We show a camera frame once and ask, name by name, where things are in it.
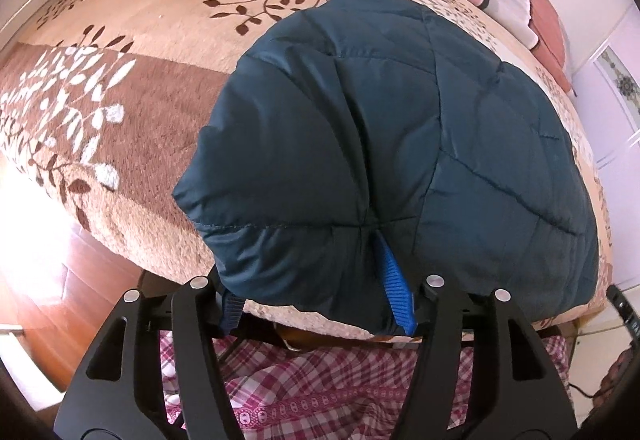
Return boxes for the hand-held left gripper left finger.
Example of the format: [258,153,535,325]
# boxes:
[52,275,247,440]

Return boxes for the white headboard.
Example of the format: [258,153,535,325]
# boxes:
[0,0,68,56]

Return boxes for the white wardrobe door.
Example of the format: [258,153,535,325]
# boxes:
[570,0,640,291]

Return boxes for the pink plaid pants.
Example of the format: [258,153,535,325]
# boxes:
[160,330,572,440]

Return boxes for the beige leaf-print blanket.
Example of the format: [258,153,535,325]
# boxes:
[0,0,617,346]

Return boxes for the dark blue quilted jacket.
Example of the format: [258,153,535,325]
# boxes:
[172,0,601,337]

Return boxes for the dark woven object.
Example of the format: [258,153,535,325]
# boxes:
[594,349,640,427]

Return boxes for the black cable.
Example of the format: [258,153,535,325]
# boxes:
[567,379,602,400]

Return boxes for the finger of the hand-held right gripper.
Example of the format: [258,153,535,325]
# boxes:
[606,284,640,356]

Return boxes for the wooden bed frame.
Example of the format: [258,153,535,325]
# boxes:
[272,323,326,353]

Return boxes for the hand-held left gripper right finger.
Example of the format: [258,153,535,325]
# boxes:
[372,234,577,440]

